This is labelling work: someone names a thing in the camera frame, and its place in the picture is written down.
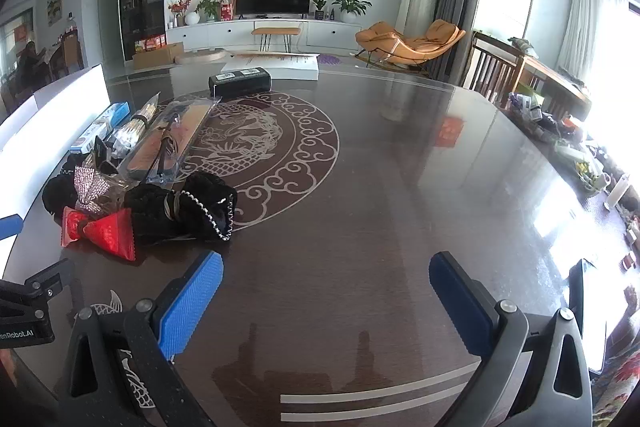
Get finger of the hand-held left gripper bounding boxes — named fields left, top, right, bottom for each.
left=22, top=258, right=74, bottom=304
left=0, top=215, right=24, bottom=240

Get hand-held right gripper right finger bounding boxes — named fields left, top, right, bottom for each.
left=429, top=251, right=593, bottom=427

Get white flat box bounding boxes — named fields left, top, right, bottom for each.
left=220, top=53, right=320, bottom=82

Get white cardboard box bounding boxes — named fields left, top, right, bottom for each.
left=0, top=63, right=112, bottom=275

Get dark wooden chair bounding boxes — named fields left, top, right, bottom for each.
left=462, top=32, right=526, bottom=108

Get black rectangular box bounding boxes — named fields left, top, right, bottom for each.
left=208, top=67, right=272, bottom=100

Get large plant in white pot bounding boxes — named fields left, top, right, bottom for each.
left=331, top=0, right=373, bottom=25

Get orange rocking chair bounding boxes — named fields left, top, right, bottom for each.
left=355, top=19, right=467, bottom=75

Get brown cardboard carton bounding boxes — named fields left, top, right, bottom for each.
left=132, top=42, right=186, bottom=69

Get round wooden board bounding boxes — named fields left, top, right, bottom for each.
left=176, top=48, right=227, bottom=65

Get wooden dining chair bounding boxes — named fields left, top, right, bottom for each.
left=60, top=34, right=85, bottom=72

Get black velvet hair bow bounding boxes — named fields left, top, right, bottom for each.
left=124, top=172, right=238, bottom=248

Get wooden stool with metal legs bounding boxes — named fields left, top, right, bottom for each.
left=251, top=27, right=302, bottom=54

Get white television cabinet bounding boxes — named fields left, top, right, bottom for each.
left=166, top=18, right=363, bottom=52

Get blue white ointment box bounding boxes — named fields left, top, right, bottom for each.
left=70, top=103, right=132, bottom=152

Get red floral cloth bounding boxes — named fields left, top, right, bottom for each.
left=590, top=337, right=640, bottom=427

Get bagged phone case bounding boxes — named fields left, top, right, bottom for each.
left=117, top=99, right=221, bottom=185

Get wooden side table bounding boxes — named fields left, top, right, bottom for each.
left=510, top=52, right=593, bottom=120

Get red flower arrangement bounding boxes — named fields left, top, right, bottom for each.
left=167, top=0, right=195, bottom=28

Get pile of assorted clutter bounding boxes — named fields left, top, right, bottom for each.
left=507, top=89, right=640, bottom=268

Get white curtain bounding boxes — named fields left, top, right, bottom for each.
left=557, top=0, right=631, bottom=72

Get bag of cotton swabs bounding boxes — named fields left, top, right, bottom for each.
left=106, top=92, right=162, bottom=160

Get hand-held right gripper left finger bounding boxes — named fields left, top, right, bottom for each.
left=57, top=251, right=224, bottom=427

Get rhinestone hair bow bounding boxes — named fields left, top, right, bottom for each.
left=73, top=164, right=113, bottom=218

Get black glasses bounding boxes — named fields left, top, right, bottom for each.
left=149, top=114, right=182, bottom=182

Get green potted plant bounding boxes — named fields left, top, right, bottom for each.
left=196, top=0, right=226, bottom=24

